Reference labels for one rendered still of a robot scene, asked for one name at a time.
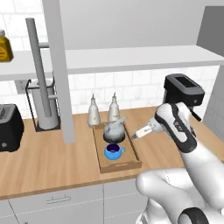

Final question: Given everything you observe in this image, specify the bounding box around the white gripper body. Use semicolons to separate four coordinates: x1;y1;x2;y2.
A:
129;124;151;141

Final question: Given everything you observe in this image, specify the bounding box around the grey kettle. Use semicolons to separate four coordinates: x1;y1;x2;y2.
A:
102;115;129;144

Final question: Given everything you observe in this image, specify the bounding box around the wooden tray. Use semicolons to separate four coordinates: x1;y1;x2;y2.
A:
92;120;143;175

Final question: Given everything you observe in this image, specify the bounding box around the blue mug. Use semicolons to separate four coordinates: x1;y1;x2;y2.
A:
103;143;127;161

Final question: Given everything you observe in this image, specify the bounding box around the grey cabinet door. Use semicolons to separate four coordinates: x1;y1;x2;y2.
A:
41;0;76;144
196;5;224;58

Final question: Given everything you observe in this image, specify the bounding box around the white grey bottle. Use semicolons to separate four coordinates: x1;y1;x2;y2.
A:
107;91;122;123
87;93;102;129

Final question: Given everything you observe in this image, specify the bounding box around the black coffee machine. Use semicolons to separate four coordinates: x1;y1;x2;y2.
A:
163;73;206;123

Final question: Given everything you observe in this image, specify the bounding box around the white cupboard door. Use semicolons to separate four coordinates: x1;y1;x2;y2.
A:
102;178;151;224
0;199;16;224

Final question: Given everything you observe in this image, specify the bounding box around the grey paper towel roll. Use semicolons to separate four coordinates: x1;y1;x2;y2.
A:
30;80;61;131

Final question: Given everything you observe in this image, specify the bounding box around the white drawer front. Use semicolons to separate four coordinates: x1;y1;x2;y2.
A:
8;183;105;224

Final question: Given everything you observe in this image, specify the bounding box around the black toaster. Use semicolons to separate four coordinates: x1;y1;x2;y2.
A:
0;103;25;153

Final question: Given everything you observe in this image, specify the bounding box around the yellow jar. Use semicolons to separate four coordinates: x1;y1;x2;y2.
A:
0;29;15;63

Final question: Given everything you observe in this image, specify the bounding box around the white wall cabinet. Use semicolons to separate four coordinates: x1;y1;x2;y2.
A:
0;0;224;82

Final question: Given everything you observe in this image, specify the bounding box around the silver drawer handle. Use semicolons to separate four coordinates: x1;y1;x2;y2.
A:
45;196;72;205

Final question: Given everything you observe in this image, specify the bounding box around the black wire towel holder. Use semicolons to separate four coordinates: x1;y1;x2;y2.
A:
24;78;62;133

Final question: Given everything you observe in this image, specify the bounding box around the grey bar door handle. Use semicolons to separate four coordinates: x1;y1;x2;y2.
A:
24;17;59;118

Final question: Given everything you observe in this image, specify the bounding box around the wall power outlet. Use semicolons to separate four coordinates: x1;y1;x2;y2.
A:
14;79;32;95

